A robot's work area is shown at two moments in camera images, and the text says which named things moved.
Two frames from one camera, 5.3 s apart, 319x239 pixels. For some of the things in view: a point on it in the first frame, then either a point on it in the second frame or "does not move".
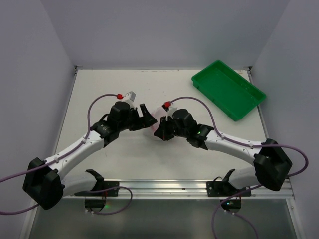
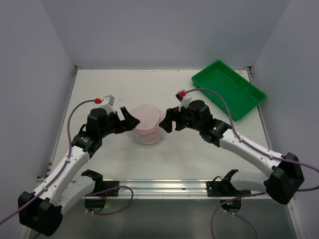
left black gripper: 137,120 -> 119,123
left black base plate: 110,184 does not move
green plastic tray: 232,93 does not move
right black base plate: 219,188 does not move
